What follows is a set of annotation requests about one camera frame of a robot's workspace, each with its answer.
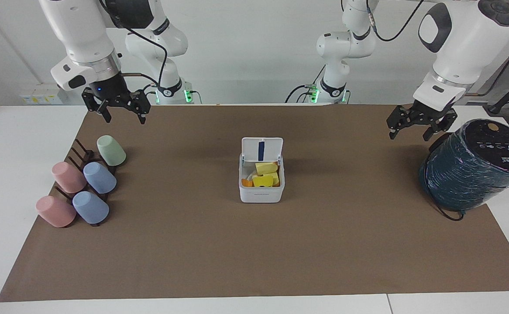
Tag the blue plastic cup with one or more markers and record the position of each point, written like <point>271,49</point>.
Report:
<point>90,208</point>
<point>100,178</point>

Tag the pink plastic cup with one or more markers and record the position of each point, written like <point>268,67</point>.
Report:
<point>68,178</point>
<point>56,212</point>

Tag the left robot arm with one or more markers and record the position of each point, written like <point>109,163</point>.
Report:
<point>464,48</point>

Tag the white trash piece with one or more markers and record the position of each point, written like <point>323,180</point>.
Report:
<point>252,175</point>

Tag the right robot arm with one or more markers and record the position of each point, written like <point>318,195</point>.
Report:
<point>80,30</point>

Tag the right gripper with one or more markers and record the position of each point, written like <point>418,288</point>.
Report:
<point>109,89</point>

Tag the dark brown cup rack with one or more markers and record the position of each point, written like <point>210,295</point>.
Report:
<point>81,152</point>

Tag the white bin with flip lid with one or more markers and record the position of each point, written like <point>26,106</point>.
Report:
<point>261,194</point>

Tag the orange trash piece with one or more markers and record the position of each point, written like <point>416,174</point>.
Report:
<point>246,183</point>

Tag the yellow trash piece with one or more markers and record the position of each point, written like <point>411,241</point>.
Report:
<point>266,167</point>
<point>263,181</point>

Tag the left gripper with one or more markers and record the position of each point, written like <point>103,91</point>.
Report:
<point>428,114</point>

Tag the green plastic cup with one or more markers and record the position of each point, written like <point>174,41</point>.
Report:
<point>111,150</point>

